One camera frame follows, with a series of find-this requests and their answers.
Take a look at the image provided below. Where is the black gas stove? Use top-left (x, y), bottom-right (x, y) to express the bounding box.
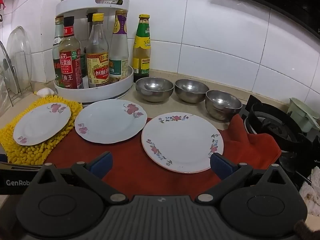
top-left (241, 95), bottom-right (320, 190)

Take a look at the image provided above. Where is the pale green plastic holder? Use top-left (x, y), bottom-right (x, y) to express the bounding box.
top-left (287, 97), bottom-right (320, 132)

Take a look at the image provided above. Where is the yellow chenille mat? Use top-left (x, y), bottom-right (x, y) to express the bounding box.
top-left (0, 97), bottom-right (83, 166)

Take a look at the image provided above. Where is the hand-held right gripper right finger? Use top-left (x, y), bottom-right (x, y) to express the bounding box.
top-left (195, 152), bottom-right (288, 204)

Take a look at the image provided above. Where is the purple-label clear bottle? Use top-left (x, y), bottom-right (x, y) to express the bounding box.
top-left (109, 10), bottom-right (129, 83)

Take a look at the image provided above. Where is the large floral white plate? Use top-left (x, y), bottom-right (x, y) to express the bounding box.
top-left (141, 112), bottom-right (224, 173)

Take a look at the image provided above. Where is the white two-tier turntable rack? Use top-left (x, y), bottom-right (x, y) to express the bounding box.
top-left (54, 0), bottom-right (135, 103)

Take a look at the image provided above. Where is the medium floral white plate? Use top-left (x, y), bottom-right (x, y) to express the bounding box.
top-left (74, 99), bottom-right (148, 145)

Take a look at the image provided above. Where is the small floral white plate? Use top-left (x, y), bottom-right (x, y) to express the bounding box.
top-left (13, 102), bottom-right (72, 146)

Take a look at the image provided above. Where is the white garlic bulb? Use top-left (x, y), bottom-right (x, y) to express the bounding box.
top-left (34, 87), bottom-right (54, 97)

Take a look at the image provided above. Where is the yellow-cap vinegar bottle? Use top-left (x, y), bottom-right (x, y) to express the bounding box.
top-left (86, 13), bottom-right (110, 87)

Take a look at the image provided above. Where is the white towel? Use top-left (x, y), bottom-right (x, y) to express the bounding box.
top-left (299, 166), bottom-right (320, 217)

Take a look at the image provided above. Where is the red cloth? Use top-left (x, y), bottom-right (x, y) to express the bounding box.
top-left (41, 114), bottom-right (282, 198)

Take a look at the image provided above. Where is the person's right forearm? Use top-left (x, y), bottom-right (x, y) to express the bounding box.
top-left (294, 219), bottom-right (320, 240)

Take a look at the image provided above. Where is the green-yellow label sauce bottle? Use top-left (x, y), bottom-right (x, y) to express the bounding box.
top-left (132, 14), bottom-right (152, 82)

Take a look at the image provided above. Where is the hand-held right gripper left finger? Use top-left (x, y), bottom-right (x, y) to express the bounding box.
top-left (37, 151), bottom-right (129, 204)

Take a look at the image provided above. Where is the green-cap clear bottle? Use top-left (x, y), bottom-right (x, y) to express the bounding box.
top-left (52, 16), bottom-right (66, 88)

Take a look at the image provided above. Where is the wide steel bowl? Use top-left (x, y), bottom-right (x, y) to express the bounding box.
top-left (135, 77), bottom-right (174, 103)

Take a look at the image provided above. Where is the red-label soy sauce bottle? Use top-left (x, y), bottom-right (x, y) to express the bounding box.
top-left (59, 16), bottom-right (84, 89)

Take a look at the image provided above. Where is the wire lid rack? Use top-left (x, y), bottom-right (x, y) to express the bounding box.
top-left (0, 52), bottom-right (33, 107)

